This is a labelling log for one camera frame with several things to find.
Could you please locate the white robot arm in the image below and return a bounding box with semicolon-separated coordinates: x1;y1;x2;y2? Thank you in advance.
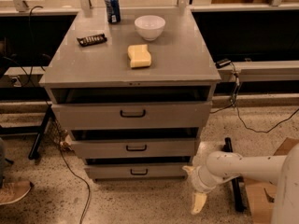
182;144;299;224

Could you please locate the grey drawer cabinet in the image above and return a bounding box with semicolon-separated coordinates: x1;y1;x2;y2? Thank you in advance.
40;7;220;167

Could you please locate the grey top drawer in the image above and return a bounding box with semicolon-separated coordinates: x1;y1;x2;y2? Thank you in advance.
52;102;211;130

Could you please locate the black table leg left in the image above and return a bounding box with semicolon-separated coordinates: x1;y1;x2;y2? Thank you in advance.
0;105;53;160

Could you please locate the grey bottom drawer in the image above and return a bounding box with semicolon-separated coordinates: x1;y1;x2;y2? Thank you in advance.
85;163;187;180

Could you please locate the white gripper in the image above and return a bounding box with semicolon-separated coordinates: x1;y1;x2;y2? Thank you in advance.
182;165;217;215

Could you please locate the tan shoe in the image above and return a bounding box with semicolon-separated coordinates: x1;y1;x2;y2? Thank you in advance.
0;180;32;205

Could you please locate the blue soda can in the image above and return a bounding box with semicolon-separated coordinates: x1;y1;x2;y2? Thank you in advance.
105;0;121;23

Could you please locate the black floor cable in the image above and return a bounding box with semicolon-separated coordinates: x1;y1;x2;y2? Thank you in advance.
0;6;93;224
210;63;299;134

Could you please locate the black table leg right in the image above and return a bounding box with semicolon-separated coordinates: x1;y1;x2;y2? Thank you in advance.
223;137;246;212

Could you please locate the grey middle drawer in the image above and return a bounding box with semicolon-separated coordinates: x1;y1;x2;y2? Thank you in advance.
72;138;198;159

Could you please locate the black table leg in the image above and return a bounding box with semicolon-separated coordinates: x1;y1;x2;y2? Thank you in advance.
0;105;53;160
223;137;246;212

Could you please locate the black power adapter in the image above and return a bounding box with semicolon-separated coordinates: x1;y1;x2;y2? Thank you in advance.
215;59;231;69

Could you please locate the black floor cable left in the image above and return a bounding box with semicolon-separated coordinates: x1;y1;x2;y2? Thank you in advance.
0;6;93;224

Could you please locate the yellow sponge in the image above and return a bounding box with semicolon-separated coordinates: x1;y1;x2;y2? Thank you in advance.
127;44;151;68

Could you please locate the cardboard box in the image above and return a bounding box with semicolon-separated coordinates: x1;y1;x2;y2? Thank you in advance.
245;138;299;224

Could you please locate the dark snack bar wrapper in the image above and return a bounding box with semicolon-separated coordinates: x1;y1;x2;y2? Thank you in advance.
77;34;107;47

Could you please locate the grey drawer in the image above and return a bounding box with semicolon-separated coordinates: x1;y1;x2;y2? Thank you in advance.
52;102;211;130
85;163;187;180
72;138;198;159

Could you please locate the white bowl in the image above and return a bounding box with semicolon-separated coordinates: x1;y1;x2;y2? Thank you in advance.
135;15;165;41

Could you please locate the black floor cable right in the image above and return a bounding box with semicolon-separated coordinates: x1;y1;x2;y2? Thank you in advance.
210;63;299;134

